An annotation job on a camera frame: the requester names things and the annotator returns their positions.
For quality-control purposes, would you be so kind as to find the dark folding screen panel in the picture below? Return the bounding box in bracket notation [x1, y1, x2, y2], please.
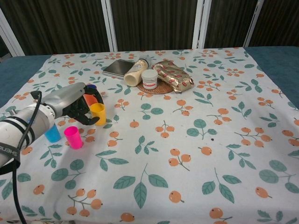
[0, 0, 118, 57]
[242, 0, 299, 48]
[101, 0, 211, 52]
[191, 0, 263, 49]

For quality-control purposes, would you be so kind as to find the small white lidded jar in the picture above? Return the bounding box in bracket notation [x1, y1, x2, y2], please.
[141, 69, 158, 91]

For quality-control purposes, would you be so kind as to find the yellow plastic cup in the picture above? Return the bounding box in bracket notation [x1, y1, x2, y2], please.
[90, 103, 107, 126]

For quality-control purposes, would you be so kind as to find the orange plastic cup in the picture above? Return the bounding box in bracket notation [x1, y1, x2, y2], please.
[83, 92, 98, 107]

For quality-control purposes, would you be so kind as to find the pink plastic cup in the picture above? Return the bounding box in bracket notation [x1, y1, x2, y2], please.
[64, 126, 84, 150]

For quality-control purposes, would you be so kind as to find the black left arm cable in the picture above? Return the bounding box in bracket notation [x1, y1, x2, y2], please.
[10, 90, 44, 224]

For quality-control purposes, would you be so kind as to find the floral print tablecloth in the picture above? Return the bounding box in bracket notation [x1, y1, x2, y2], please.
[0, 46, 299, 224]

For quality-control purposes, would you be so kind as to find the round woven rattan coaster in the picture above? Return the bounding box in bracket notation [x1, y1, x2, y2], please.
[136, 78, 175, 95]

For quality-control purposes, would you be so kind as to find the cream squeeze sauce bottle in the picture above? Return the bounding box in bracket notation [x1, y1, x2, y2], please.
[123, 55, 154, 87]

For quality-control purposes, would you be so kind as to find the gold foil snack package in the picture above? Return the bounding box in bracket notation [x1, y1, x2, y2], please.
[152, 60, 196, 93]

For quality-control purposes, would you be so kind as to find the light blue plastic cup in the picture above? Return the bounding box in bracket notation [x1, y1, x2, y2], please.
[44, 123, 62, 143]

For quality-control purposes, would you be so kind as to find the flat silver metal case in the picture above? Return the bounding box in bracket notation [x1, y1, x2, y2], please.
[102, 59, 136, 79]

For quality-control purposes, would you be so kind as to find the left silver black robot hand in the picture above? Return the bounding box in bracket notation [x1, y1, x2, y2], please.
[42, 82, 104, 126]

